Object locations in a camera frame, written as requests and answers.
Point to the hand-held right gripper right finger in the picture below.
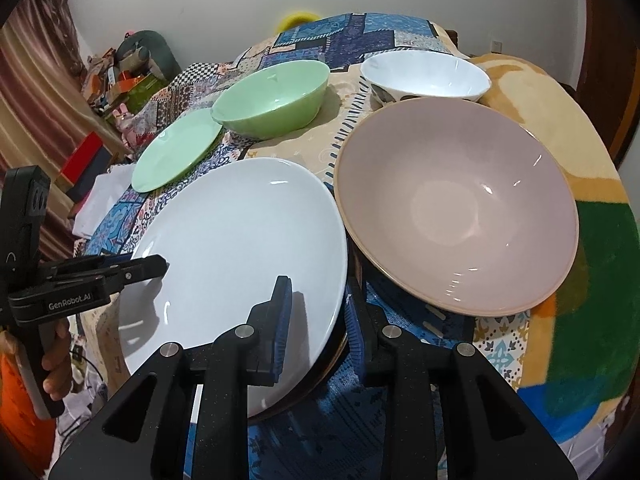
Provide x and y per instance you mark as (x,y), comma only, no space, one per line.
(352,340)

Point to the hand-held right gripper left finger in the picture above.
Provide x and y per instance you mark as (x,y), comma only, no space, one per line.
(282,330)

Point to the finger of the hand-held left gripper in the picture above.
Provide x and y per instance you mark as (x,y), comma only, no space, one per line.
(80,265)
(142,269)

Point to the large white plate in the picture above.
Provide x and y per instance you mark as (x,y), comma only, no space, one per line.
(225,240)

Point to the green bowl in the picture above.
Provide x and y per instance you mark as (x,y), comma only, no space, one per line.
(270,95)

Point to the white bowl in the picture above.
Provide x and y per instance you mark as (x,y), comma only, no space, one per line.
(425,72)

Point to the person's left hand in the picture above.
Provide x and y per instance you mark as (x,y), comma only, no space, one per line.
(57,360)

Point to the white cloth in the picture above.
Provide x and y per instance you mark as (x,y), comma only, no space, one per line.
(105,195)

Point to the red box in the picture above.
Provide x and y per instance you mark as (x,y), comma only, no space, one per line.
(82,157)

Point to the green plate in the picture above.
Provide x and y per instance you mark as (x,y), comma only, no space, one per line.
(170,155)

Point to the pink plush toy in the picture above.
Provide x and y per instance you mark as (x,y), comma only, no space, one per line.
(127,125)

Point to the striped brown curtain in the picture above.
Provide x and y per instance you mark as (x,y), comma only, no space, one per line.
(30,85)

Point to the orange garment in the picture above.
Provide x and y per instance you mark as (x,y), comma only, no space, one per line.
(20,410)

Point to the large pink bowl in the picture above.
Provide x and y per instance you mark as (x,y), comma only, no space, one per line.
(450,200)

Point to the pile of boxes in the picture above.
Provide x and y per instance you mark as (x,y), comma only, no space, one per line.
(125,85)

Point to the yellow and green fleece blanket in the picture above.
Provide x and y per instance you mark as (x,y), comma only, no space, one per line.
(600,260)

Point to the blue patchwork blanket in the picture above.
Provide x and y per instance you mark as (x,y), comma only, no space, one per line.
(350,35)

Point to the brown wooden door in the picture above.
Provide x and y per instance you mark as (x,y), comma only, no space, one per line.
(610,60)

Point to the wall outlet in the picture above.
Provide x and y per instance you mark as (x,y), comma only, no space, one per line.
(497,45)

